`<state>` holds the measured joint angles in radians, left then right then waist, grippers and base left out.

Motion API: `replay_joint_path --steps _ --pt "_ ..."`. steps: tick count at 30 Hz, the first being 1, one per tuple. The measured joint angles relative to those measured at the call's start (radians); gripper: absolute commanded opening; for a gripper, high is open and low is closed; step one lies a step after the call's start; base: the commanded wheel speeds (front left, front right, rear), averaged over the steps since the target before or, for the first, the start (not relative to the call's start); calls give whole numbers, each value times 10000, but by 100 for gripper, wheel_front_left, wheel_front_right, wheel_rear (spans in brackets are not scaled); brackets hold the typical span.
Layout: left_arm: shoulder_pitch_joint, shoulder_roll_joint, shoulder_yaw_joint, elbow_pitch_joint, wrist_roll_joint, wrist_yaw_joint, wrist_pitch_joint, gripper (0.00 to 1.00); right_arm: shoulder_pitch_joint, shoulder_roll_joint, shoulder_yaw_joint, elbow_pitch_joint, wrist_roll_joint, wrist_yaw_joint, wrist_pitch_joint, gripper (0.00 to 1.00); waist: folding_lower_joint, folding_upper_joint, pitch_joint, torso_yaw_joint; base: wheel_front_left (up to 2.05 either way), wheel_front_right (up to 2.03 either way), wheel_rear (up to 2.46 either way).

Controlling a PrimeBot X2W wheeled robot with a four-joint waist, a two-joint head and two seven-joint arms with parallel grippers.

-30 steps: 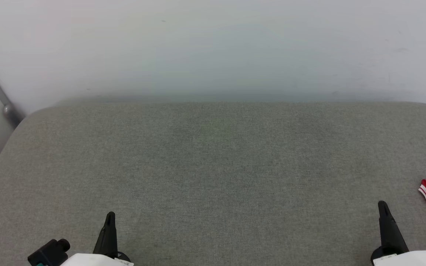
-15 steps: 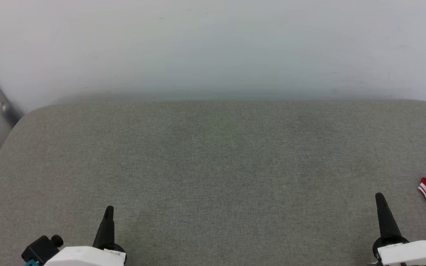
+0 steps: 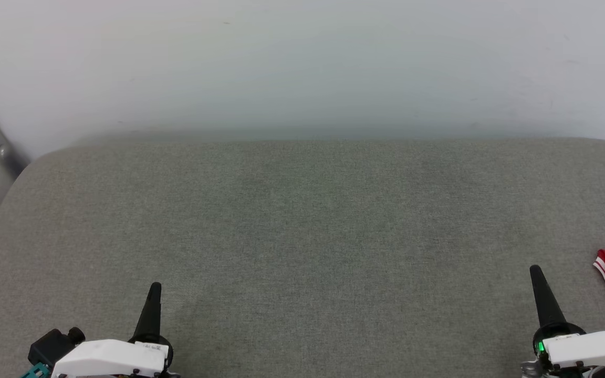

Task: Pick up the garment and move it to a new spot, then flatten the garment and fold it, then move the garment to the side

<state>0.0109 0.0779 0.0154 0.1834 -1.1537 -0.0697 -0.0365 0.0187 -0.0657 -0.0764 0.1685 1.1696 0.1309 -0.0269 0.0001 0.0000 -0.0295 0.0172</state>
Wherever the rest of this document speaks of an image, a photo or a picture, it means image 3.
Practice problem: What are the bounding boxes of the teal cable connector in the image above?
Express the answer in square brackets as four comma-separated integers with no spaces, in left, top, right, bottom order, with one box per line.
[19,363,51,378]

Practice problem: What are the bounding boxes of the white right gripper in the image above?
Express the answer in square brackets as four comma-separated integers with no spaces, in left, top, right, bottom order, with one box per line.
[523,265,605,378]

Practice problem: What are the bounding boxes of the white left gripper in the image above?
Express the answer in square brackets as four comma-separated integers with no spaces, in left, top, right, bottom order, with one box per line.
[50,282,180,378]

